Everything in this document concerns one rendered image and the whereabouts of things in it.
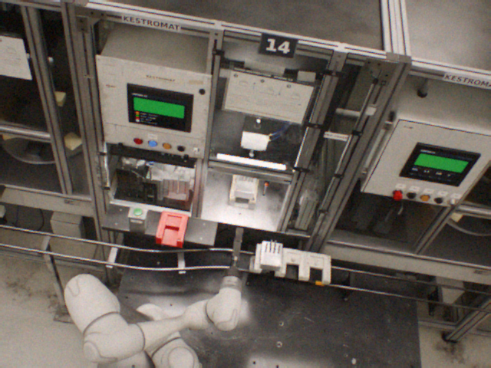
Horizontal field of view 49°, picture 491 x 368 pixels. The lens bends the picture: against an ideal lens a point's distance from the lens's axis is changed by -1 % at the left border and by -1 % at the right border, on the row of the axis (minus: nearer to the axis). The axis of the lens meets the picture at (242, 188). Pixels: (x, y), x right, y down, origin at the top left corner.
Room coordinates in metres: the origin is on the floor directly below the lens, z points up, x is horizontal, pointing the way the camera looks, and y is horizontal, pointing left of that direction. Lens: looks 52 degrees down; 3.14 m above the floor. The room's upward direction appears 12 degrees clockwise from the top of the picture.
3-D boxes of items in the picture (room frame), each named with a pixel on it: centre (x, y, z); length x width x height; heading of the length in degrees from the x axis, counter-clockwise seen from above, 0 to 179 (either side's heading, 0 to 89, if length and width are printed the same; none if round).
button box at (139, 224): (1.37, 0.45, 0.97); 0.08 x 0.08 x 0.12; 3
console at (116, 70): (1.57, 0.40, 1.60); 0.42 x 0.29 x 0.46; 93
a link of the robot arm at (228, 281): (1.04, -0.04, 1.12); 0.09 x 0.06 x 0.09; 93
